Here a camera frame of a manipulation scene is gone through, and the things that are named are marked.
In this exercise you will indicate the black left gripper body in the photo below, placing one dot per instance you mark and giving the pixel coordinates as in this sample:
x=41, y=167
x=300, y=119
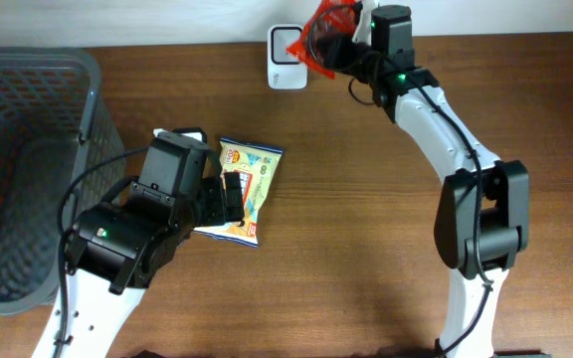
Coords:
x=209, y=209

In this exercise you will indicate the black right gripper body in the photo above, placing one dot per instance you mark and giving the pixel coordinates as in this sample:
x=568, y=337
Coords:
x=357, y=63

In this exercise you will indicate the beige wet wipes pack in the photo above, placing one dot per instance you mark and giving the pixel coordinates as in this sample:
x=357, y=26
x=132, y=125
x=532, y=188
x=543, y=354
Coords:
x=257, y=164

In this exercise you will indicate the red Hacks candy bag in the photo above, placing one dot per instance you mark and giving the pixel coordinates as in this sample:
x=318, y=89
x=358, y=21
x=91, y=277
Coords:
x=333, y=19

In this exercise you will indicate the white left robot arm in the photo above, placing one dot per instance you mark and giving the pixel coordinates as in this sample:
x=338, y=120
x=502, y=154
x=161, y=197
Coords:
x=109, y=255

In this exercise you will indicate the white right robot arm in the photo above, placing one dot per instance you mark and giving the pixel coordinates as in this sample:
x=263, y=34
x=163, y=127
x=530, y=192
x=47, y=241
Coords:
x=482, y=221

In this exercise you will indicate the white barcode scanner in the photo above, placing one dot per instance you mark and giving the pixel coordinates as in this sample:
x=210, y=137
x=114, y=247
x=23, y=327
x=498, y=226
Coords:
x=285, y=72

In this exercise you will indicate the grey plastic mesh basket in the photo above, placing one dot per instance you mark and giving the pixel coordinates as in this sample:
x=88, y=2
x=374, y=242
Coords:
x=59, y=153

